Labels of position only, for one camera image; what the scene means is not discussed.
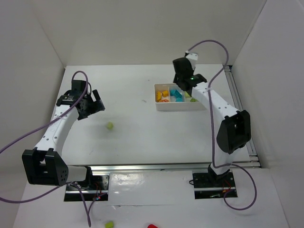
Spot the long teal lego brick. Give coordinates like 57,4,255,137
170,89,182,98

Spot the small green lego cube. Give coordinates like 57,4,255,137
106,122,114,130

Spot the small yellow lego brick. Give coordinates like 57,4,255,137
161,90,169,97

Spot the yellow lego long brick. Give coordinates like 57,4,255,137
155,91,162,102

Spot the orange printed lego brick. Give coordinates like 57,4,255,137
158,99,170,103

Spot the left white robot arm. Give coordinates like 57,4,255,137
22,80,105,186

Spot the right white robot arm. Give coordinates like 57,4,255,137
173,55,251,176

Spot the white three-compartment tray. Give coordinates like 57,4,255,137
154,84,205,111

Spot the green lego on floor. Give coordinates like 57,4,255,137
104,221,114,228

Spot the red object at bottom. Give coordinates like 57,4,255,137
147,224,158,228

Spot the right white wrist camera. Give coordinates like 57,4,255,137
185,51,199,71

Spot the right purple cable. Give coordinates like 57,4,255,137
185,39,257,211

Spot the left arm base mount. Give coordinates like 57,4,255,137
64,174,110,202

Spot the aluminium rail right side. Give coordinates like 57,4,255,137
224,65,262,168

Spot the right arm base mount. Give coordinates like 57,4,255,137
188,171,238,200

